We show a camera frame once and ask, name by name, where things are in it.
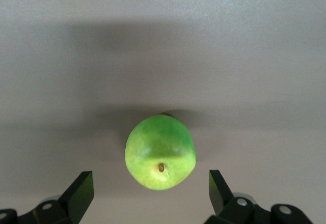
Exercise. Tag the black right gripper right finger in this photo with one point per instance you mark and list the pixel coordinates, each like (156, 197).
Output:
(226, 206)

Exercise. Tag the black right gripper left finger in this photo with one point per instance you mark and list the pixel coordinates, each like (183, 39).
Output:
(74, 203)

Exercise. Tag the green apple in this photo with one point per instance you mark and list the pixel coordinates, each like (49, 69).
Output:
(160, 152)

